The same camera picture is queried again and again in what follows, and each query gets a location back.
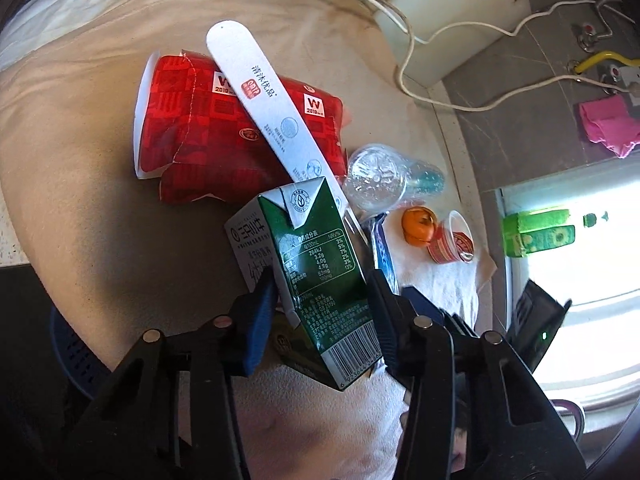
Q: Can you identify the red plastic packet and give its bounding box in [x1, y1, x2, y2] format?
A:
[131, 49, 351, 206]

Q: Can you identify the white cable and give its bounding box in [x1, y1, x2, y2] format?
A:
[260, 0, 640, 112]
[412, 0, 640, 46]

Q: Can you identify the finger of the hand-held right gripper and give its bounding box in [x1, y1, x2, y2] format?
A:
[401, 285, 483, 343]

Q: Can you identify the metal water valve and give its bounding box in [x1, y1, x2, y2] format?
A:
[575, 21, 601, 53]
[597, 62, 632, 95]

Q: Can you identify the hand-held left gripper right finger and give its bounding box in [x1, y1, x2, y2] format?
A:
[367, 267, 586, 480]

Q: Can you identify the clear plastic bottle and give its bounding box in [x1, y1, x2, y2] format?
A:
[345, 143, 446, 213]

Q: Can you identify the green milk carton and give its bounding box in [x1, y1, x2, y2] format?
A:
[224, 175, 386, 392]

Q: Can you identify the pink cloth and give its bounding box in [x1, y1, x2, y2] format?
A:
[579, 95, 640, 157]

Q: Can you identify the dark blue basket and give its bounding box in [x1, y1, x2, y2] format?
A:
[47, 305, 113, 403]

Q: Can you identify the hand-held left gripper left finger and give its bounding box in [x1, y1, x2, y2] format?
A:
[60, 267, 281, 480]

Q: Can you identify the blue and white wrapper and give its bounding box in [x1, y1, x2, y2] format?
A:
[370, 212, 401, 293]

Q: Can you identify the white paper napkin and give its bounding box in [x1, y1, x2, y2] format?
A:
[385, 230, 498, 331]

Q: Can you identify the white plastic box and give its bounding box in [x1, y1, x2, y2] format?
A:
[372, 0, 533, 83]

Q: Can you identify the green box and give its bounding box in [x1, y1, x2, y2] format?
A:
[502, 208, 577, 257]

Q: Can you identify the white toothbrush package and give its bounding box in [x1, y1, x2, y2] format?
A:
[206, 20, 373, 261]

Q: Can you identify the white cloth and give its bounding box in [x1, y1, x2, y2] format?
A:
[0, 0, 146, 71]

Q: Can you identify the small orange fruit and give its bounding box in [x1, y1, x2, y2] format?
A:
[401, 206, 437, 248]

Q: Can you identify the flattened green carton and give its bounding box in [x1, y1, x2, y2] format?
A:
[267, 310, 331, 378]

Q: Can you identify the small red cup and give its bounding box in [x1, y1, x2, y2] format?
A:
[427, 210, 476, 266]

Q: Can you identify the yellow hose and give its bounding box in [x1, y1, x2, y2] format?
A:
[572, 50, 640, 76]

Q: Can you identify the beige cloth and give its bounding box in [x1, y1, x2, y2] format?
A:
[0, 0, 481, 480]

